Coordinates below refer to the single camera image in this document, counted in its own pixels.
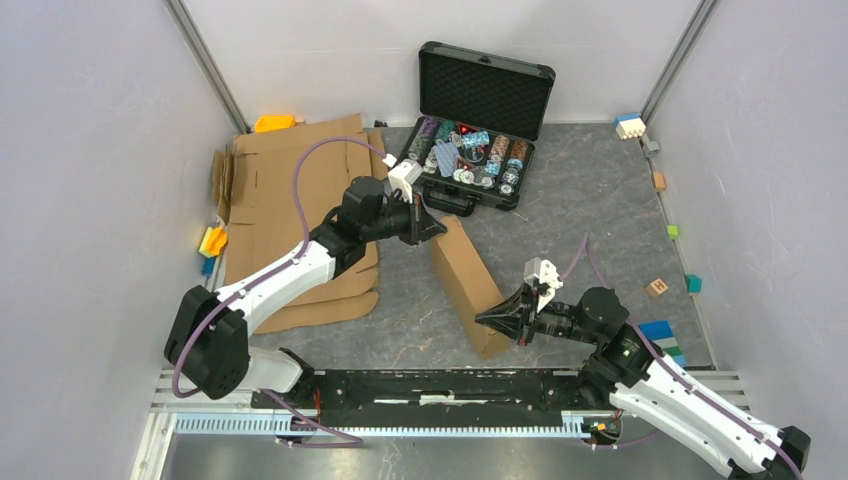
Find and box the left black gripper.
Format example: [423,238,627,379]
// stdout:
[362,189,446,246]

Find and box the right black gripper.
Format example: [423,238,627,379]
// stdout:
[473,283,599,347]

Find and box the brown cardboard box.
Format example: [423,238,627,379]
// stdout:
[428,215,511,360]

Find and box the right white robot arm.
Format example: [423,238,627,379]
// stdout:
[475,285,811,479]

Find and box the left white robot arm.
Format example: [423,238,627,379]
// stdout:
[164,177,447,408]

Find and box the black poker chip case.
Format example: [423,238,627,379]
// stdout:
[402,41,556,216]

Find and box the wooden letter cube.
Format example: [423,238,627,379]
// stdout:
[645,278,669,299]

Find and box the blue white green block stack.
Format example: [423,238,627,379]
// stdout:
[639,320,686,368]

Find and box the flat cardboard sheet stack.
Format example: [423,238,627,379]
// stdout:
[212,115,388,334]

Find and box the yellow plastic toy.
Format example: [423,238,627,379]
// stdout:
[253,115,305,133]

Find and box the small teal block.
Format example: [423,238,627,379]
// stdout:
[684,274,703,295]

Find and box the small orange wooden block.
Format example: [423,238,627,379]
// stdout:
[652,171,667,193]

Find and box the yellow orange toy block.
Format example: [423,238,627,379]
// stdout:
[198,226,228,258]

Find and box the small blue block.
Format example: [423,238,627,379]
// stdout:
[201,257,217,278]

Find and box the small grey block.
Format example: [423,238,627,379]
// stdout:
[640,138,661,158]

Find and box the blue white toy block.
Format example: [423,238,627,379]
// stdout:
[613,113,646,140]

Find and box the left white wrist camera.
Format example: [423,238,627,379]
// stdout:
[382,154,423,204]

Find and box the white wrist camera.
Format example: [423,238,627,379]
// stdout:
[382,154,423,204]
[523,257,563,313]

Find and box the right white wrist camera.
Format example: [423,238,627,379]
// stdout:
[523,257,563,313]

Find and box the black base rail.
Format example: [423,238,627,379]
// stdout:
[281,367,613,428]

